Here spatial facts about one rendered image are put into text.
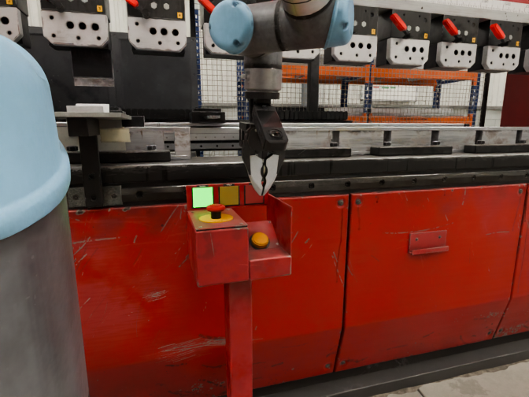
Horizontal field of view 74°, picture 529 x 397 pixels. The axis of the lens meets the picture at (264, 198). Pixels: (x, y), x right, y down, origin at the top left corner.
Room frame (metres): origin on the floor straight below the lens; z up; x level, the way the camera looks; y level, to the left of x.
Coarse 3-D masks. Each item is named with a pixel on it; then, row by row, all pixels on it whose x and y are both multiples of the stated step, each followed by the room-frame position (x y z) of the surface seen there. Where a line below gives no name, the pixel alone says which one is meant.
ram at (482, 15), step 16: (256, 0) 1.14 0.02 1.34; (368, 0) 1.19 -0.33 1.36; (384, 0) 1.21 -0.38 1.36; (400, 0) 1.22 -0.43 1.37; (512, 0) 1.35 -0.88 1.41; (528, 0) 1.37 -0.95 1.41; (432, 16) 1.29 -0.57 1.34; (464, 16) 1.30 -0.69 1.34; (480, 16) 1.31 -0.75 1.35; (496, 16) 1.33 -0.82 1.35; (512, 16) 1.35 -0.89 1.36; (528, 16) 1.37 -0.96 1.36
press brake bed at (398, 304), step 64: (128, 192) 0.89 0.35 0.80; (320, 192) 1.05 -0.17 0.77; (384, 192) 1.10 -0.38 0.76; (448, 192) 1.16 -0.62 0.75; (512, 192) 1.24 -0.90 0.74; (128, 256) 0.88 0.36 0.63; (320, 256) 1.04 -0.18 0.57; (384, 256) 1.10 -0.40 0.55; (448, 256) 1.17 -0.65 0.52; (512, 256) 1.26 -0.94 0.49; (128, 320) 0.88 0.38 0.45; (192, 320) 0.93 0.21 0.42; (256, 320) 0.98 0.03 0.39; (320, 320) 1.04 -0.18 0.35; (384, 320) 1.10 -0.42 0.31; (448, 320) 1.20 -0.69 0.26; (512, 320) 1.31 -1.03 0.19; (128, 384) 0.89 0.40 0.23; (192, 384) 0.95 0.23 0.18; (256, 384) 1.02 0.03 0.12; (320, 384) 1.11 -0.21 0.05; (384, 384) 1.12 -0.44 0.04
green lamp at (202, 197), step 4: (196, 188) 0.79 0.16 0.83; (200, 188) 0.79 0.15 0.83; (204, 188) 0.79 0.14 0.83; (208, 188) 0.80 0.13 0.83; (212, 188) 0.80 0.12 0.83; (196, 192) 0.79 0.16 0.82; (200, 192) 0.79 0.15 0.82; (204, 192) 0.79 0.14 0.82; (208, 192) 0.80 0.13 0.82; (212, 192) 0.80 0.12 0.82; (196, 196) 0.79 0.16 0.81; (200, 196) 0.79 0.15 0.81; (204, 196) 0.79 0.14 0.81; (208, 196) 0.80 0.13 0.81; (212, 196) 0.80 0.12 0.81; (196, 200) 0.79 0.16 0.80; (200, 200) 0.79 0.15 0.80; (204, 200) 0.79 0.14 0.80; (208, 200) 0.80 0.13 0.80; (212, 200) 0.80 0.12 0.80; (196, 204) 0.79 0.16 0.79; (200, 204) 0.79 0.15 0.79; (204, 204) 0.79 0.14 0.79; (208, 204) 0.80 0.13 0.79
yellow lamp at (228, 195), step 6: (234, 186) 0.82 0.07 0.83; (222, 192) 0.81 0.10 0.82; (228, 192) 0.81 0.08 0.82; (234, 192) 0.81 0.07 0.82; (222, 198) 0.81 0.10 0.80; (228, 198) 0.81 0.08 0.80; (234, 198) 0.81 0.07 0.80; (222, 204) 0.81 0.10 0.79; (228, 204) 0.81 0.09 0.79; (234, 204) 0.81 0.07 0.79
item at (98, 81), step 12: (72, 48) 0.98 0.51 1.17; (84, 48) 0.99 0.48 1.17; (72, 60) 0.98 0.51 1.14; (84, 60) 0.99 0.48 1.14; (96, 60) 1.00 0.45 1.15; (108, 60) 1.01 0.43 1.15; (72, 72) 0.98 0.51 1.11; (84, 72) 0.99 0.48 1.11; (96, 72) 1.00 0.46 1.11; (108, 72) 1.01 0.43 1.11; (84, 84) 1.00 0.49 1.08; (96, 84) 1.01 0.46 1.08; (108, 84) 1.01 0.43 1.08
